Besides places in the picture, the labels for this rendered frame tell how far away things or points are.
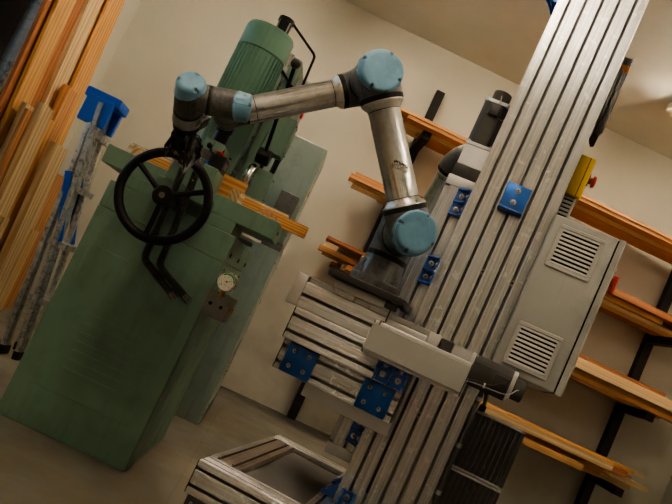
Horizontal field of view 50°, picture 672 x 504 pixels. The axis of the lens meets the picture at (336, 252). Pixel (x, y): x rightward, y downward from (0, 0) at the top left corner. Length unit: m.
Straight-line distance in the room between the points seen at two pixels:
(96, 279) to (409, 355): 1.06
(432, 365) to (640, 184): 3.83
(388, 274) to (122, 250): 0.87
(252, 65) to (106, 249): 0.77
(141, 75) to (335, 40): 1.32
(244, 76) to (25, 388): 1.21
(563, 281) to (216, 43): 3.52
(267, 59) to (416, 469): 1.40
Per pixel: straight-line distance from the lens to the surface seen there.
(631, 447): 5.48
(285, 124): 2.72
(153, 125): 5.04
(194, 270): 2.33
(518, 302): 2.11
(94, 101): 3.30
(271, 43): 2.55
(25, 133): 3.75
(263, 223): 2.32
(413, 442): 2.15
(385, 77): 1.89
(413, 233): 1.86
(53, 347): 2.43
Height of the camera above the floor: 0.69
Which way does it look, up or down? 5 degrees up
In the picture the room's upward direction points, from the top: 25 degrees clockwise
